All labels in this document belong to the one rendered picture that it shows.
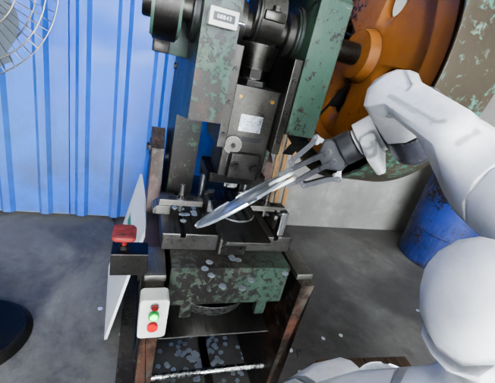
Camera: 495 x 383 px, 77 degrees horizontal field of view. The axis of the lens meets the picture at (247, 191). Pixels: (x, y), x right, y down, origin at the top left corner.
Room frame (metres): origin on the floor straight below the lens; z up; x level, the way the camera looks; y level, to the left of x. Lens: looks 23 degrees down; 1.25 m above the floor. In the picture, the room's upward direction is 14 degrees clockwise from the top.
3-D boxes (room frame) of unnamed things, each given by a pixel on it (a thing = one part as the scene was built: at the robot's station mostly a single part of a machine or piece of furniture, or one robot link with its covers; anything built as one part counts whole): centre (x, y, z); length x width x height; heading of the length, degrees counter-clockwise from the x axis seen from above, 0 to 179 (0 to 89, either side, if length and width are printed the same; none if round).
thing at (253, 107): (1.00, 0.05, 1.04); 0.17 x 0.15 x 0.30; 21
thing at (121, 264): (0.71, 0.28, 0.62); 0.10 x 0.06 x 0.20; 111
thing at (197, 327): (1.04, 0.07, 0.31); 0.43 x 0.42 x 0.01; 111
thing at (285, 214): (0.98, -0.14, 0.75); 0.03 x 0.03 x 0.10; 21
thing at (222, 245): (0.87, 0.01, 0.72); 0.25 x 0.14 x 0.14; 21
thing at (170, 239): (1.04, 0.07, 0.68); 0.45 x 0.30 x 0.06; 111
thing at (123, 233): (0.70, 0.29, 0.72); 0.07 x 0.06 x 0.08; 21
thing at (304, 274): (1.26, -0.13, 0.45); 0.92 x 0.12 x 0.90; 21
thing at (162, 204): (0.97, 0.23, 0.76); 0.17 x 0.06 x 0.10; 111
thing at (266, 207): (1.10, -0.09, 0.76); 0.17 x 0.06 x 0.10; 111
